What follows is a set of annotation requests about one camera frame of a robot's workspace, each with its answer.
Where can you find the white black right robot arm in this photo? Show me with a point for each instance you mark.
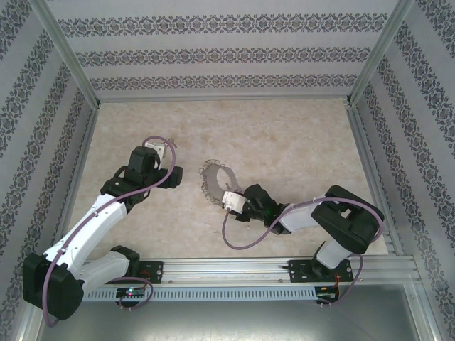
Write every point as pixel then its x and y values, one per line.
pixel 302 216

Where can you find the small circuit board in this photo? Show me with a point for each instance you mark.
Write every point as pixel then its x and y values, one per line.
pixel 131 292
pixel 327 296

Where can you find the grey sheet metal panel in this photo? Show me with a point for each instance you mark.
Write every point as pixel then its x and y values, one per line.
pixel 227 323

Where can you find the thin aluminium wall-foot rail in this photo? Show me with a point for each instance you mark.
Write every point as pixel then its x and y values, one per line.
pixel 227 100

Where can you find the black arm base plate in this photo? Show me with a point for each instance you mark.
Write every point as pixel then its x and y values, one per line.
pixel 154 271
pixel 298 271

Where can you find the aluminium side frame rail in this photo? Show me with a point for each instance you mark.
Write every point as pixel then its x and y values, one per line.
pixel 377 177

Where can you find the aluminium frame post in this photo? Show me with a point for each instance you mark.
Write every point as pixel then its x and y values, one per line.
pixel 70 53
pixel 376 53

